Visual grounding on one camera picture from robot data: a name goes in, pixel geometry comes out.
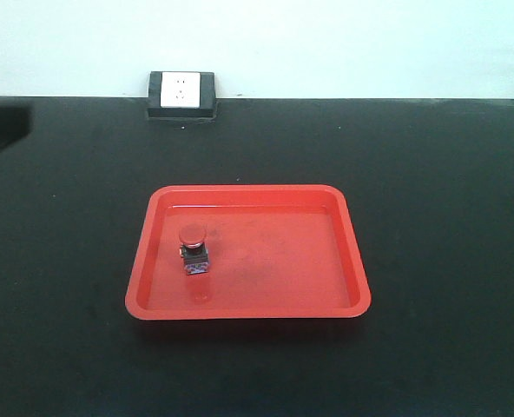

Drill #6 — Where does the red plastic tray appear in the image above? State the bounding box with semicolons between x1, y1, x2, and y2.
125;184;372;321

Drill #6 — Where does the white socket black housing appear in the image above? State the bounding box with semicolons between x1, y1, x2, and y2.
147;71;217;120

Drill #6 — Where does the red mushroom push button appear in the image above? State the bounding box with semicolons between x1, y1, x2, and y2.
179;223;210;275

